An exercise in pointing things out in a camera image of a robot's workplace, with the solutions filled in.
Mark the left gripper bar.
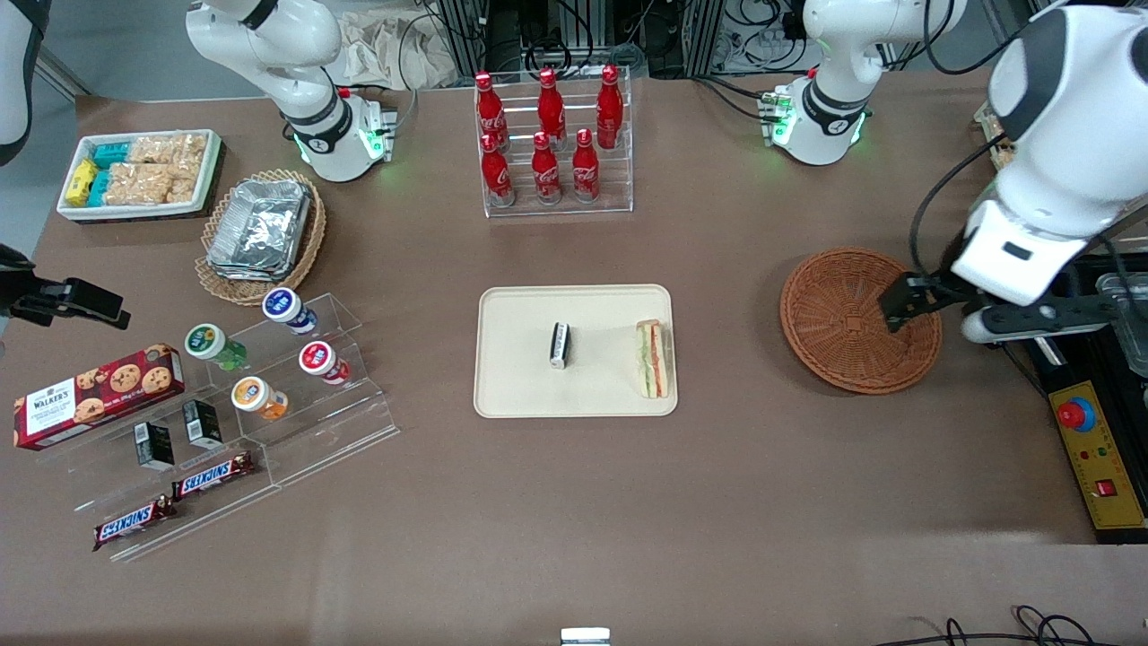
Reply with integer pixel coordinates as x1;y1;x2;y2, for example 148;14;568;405
883;273;1124;345

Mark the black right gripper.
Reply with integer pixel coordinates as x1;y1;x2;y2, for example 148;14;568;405
0;246;132;329

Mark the triangular sandwich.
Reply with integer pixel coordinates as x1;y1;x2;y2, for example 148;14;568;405
635;319;671;399

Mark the brown wicker basket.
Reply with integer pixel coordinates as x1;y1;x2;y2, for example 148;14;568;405
779;248;944;396

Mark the white rectangular snack tray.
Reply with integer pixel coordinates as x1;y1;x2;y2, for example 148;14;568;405
56;129;223;222

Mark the aluminium foil tray stack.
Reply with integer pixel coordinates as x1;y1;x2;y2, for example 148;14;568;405
206;179;313;283

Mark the light woven wicker basket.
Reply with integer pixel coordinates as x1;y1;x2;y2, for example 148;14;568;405
195;169;327;307

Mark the beige serving tray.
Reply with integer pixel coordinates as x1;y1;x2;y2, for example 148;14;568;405
474;284;679;419

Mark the red Walkers cookie box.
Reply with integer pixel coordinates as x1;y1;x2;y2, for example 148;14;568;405
13;344;186;451

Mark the green cap small bottle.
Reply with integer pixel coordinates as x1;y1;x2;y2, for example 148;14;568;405
185;324;248;372

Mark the yellow snack pack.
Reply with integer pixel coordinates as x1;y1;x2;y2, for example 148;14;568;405
65;159;98;207

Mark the clear rice cracker bag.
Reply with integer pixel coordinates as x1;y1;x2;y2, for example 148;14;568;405
105;162;173;206
169;161;205;204
128;133;209;166

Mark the small black carton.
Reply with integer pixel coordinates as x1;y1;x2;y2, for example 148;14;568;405
182;399;224;450
135;422;176;472

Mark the clear acrylic step display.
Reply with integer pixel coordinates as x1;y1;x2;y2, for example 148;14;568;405
67;359;281;564
208;292;401;490

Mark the orange cap small bottle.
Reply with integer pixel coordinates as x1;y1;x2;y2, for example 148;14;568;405
231;376;290;422

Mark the blue cap small bottle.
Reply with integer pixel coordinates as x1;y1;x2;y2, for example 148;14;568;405
262;287;317;336

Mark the Snickers chocolate bar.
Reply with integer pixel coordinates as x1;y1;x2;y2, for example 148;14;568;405
92;496;178;552
171;451;257;502

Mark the clear plastic container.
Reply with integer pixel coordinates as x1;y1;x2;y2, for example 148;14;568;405
1096;274;1148;378

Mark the red cap small bottle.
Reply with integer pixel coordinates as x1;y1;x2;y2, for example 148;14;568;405
299;341;352;386

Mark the yellow black control box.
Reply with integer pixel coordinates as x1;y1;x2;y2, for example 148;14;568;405
1013;260;1148;546

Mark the clear acrylic bottle rack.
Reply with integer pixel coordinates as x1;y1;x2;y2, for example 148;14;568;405
474;67;634;219

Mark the red cola bottle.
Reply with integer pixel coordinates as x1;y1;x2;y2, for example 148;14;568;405
536;68;568;144
474;72;510;152
596;65;624;150
571;128;601;204
531;131;563;205
481;133;516;209

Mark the beige crumpled cloth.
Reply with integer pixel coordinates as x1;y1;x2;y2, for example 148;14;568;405
336;11;458;89

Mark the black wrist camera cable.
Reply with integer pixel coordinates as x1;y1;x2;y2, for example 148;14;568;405
909;135;1007;275

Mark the white wire basket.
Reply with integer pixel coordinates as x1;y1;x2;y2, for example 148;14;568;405
974;97;1020;173

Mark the black arm base cable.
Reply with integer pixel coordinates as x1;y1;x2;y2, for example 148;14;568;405
692;74;774;119

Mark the black coiled floor cable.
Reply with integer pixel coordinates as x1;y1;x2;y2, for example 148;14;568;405
897;606;1148;646

